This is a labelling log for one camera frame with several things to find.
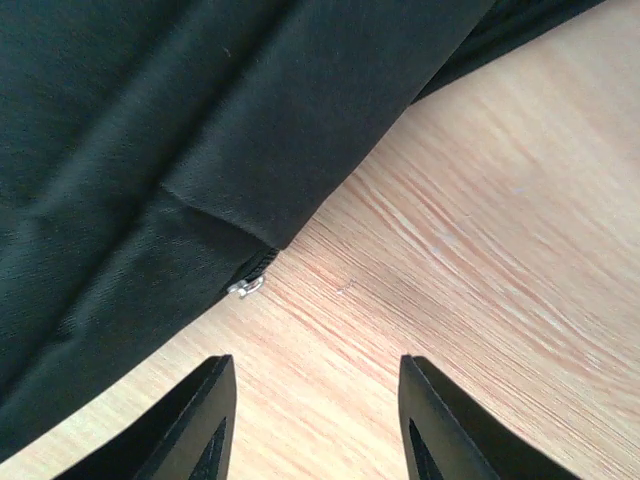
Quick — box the black student bag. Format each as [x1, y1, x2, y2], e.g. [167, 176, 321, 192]
[1, 1, 590, 458]

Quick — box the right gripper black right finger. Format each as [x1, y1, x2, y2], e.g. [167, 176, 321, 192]
[398, 355, 577, 480]

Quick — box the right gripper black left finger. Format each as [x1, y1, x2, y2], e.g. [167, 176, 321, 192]
[58, 355, 236, 480]

